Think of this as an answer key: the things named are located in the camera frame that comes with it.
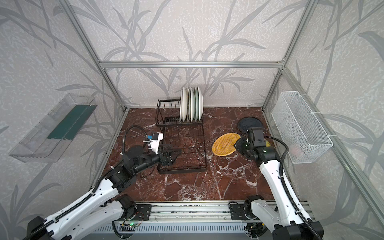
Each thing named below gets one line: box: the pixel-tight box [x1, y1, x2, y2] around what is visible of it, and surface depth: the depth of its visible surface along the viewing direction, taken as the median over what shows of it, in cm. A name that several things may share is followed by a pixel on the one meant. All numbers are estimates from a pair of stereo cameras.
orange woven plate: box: [212, 132, 241, 157], surface depth 86 cm
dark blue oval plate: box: [237, 117, 263, 134], surface depth 112 cm
